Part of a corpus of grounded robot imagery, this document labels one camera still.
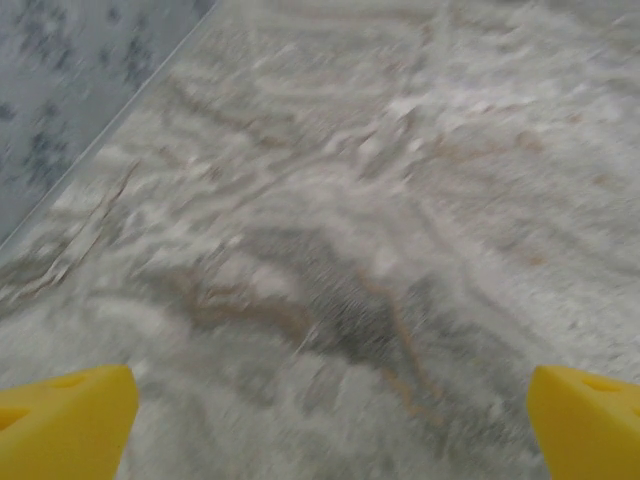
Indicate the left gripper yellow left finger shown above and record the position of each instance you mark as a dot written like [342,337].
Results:
[65,425]

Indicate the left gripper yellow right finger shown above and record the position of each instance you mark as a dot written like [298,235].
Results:
[590,430]

